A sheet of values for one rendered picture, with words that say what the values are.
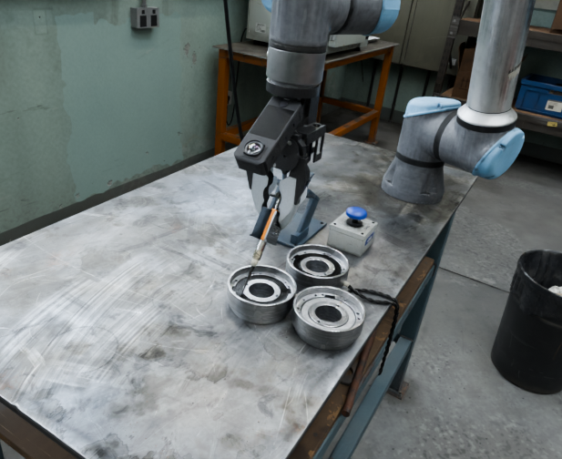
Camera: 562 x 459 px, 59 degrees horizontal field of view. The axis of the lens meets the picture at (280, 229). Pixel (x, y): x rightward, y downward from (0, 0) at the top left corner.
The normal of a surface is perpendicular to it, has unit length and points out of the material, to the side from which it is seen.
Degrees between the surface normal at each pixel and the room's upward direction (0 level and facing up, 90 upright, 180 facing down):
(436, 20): 90
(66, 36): 90
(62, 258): 0
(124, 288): 0
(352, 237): 90
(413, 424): 0
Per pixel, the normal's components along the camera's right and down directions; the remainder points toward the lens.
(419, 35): -0.50, 0.37
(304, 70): 0.25, 0.49
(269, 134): -0.16, -0.54
